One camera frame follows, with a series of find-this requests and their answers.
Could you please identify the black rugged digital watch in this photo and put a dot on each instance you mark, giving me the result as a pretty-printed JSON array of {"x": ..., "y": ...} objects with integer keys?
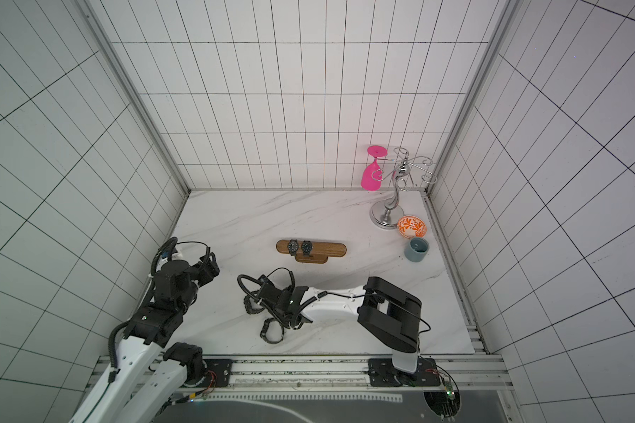
[{"x": 272, "y": 331}]

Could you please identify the orange patterned white bowl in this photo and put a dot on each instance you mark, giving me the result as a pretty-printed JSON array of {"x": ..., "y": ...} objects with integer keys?
[{"x": 410, "y": 226}]

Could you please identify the grey-blue ceramic cup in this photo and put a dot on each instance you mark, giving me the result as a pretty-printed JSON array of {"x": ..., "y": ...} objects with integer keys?
[{"x": 416, "y": 249}]

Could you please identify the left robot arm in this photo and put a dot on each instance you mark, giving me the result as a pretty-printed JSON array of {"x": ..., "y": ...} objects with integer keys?
[{"x": 146, "y": 372}]

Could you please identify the black slim strap watch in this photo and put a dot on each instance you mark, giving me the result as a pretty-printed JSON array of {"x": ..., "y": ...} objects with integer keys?
[{"x": 293, "y": 247}]

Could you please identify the pink plastic wine glass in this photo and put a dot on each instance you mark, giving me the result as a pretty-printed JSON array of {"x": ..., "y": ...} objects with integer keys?
[{"x": 371, "y": 172}]

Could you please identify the white perforated cable strip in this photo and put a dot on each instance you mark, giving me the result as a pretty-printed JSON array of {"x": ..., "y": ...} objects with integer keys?
[{"x": 305, "y": 396}]

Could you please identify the chrome wire glass holder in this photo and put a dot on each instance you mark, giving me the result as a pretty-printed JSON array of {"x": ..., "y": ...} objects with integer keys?
[{"x": 408, "y": 173}]

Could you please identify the brown wooden watch stand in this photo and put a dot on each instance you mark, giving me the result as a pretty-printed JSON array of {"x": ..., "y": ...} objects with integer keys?
[{"x": 321, "y": 253}]

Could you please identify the chunky black sport watch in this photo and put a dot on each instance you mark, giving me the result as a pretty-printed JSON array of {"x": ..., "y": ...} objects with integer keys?
[{"x": 252, "y": 304}]

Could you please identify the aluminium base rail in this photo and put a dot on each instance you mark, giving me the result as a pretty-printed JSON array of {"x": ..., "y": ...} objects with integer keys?
[{"x": 303, "y": 373}]

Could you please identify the black round analog watch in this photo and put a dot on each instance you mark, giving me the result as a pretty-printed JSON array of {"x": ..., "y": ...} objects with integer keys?
[{"x": 307, "y": 248}]

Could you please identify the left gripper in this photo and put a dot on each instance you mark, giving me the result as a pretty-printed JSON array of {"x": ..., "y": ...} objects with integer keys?
[{"x": 206, "y": 268}]

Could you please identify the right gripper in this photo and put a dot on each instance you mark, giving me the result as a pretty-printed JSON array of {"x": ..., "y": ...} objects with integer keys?
[{"x": 281, "y": 302}]

